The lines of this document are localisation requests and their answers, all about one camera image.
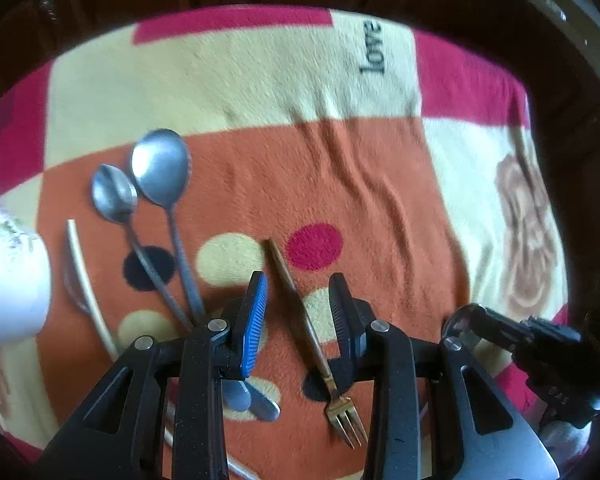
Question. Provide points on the printed blanket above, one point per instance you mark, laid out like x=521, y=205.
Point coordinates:
x=330, y=170

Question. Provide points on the wooden chopstick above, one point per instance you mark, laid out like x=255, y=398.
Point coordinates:
x=82, y=270

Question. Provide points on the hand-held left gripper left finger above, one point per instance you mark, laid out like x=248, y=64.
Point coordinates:
x=255, y=320

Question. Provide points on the small gold fork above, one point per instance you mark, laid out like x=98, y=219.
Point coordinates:
x=339, y=407

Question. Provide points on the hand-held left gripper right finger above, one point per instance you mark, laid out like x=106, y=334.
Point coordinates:
x=341, y=315

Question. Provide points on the white utensil holder teal rim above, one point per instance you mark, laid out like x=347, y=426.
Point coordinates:
x=10, y=290

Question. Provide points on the large metal spoon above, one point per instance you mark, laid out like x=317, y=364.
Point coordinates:
x=160, y=170

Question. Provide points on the small metal spoon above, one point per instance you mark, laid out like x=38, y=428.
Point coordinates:
x=114, y=195

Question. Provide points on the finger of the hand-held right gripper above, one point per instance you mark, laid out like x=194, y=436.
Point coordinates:
x=505, y=325

